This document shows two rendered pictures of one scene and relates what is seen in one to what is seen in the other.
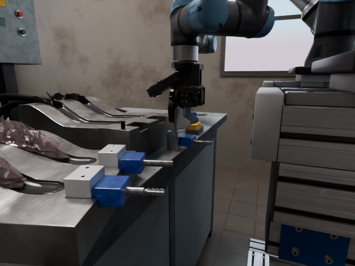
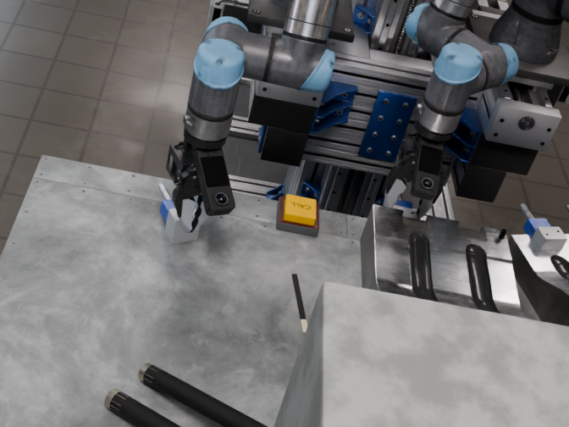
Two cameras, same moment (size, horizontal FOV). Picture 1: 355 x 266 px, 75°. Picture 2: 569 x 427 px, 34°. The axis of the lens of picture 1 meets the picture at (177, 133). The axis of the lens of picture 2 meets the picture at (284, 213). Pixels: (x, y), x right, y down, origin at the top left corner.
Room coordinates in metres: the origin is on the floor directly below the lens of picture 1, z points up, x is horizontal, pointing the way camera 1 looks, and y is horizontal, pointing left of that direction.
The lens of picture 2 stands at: (1.59, 1.16, 1.93)
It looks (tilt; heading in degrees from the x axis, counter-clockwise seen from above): 38 degrees down; 240
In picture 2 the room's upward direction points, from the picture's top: 16 degrees clockwise
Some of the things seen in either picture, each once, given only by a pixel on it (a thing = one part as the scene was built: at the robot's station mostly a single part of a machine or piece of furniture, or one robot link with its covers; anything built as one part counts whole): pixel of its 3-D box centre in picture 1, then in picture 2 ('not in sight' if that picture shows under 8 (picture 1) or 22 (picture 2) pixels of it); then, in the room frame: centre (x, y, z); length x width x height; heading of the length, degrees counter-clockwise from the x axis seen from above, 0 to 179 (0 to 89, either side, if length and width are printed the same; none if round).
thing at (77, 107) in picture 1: (86, 122); (449, 320); (0.73, 0.29, 0.87); 0.50 x 0.26 x 0.14; 68
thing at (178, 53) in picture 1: (184, 55); (437, 114); (0.67, -0.02, 1.07); 0.08 x 0.08 x 0.05
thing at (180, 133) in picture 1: (190, 140); (400, 207); (0.65, -0.04, 0.83); 0.13 x 0.05 x 0.05; 66
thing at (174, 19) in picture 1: (185, 24); (454, 78); (0.66, -0.02, 1.14); 0.09 x 0.08 x 0.11; 21
